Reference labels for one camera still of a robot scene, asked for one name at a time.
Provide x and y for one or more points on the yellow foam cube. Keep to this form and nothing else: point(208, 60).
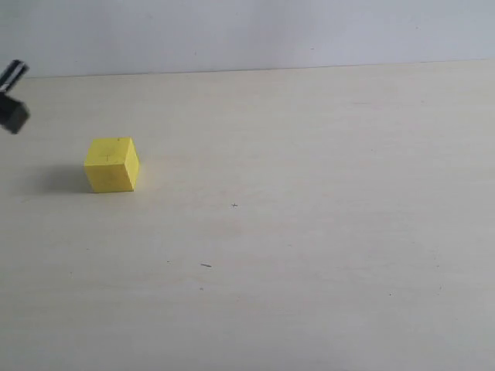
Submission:
point(112, 165)

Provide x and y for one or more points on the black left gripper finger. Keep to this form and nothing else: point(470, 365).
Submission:
point(13, 114)

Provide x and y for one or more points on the black and white marker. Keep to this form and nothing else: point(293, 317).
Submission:
point(12, 74)

